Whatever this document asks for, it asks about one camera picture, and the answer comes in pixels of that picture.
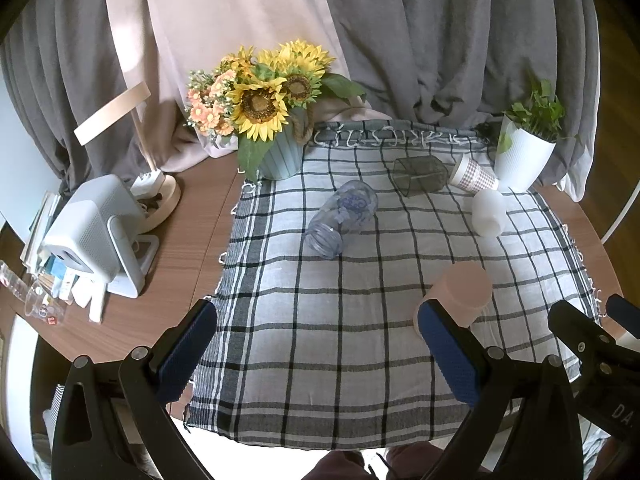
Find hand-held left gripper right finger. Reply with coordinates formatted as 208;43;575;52
417;299;584;480

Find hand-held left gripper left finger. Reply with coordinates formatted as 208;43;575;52
51;299;218;480

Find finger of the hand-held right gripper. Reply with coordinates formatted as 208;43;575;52
547;300;617;387
606;294;640;352

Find pink cup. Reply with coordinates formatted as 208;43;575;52
413;263;493;336

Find white plastic cup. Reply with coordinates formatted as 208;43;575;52
472;188;507;237

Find clear cup with blue print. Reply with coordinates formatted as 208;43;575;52
305;180;379;260

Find dark transparent cup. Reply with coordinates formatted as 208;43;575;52
391;156;449;198

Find checked paper cup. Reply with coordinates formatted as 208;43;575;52
447;154;498;192

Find black white checked cloth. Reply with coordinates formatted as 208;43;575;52
187;120;608;453

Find small white box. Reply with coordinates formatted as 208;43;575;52
74;279;108;324

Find person's right leg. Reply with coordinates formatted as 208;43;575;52
385;441;451;480

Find person's leg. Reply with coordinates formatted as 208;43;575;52
307;450;368;480
385;441;451;480

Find striped fabric bin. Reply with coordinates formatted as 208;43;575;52
42;384;67;442

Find clear plastic cups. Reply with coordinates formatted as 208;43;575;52
0;260;68;326

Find person's left leg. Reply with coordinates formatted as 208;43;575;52
307;450;368;480

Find white box-shaped appliance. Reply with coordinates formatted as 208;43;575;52
40;175;160;297

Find green plant in white pot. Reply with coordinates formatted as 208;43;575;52
482;77;581;193

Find stack of books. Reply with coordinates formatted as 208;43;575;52
20;191;61;276

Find wooden white desk lamp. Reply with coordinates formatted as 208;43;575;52
74;82;182;235

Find sunflower bouquet in blue pot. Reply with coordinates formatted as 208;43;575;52
184;39;368;183

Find grey curtain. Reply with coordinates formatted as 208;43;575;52
315;0;601;202
0;0;151;196

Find pale pink curtain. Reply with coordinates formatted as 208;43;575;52
102;0;391;173

